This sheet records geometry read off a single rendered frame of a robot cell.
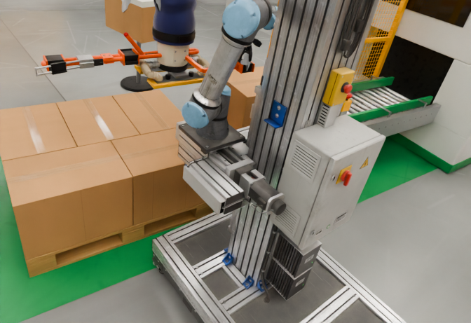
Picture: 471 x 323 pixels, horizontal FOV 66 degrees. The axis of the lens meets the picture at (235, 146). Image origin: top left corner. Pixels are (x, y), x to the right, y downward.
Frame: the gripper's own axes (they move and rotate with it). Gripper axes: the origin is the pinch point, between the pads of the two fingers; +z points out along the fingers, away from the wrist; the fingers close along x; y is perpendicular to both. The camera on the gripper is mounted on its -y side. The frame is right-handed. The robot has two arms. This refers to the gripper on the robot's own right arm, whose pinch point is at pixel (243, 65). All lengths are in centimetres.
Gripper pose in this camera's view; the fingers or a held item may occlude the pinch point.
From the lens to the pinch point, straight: 205.2
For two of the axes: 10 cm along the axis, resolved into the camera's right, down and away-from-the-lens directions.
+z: -1.4, 8.3, 5.4
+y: -8.3, 2.0, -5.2
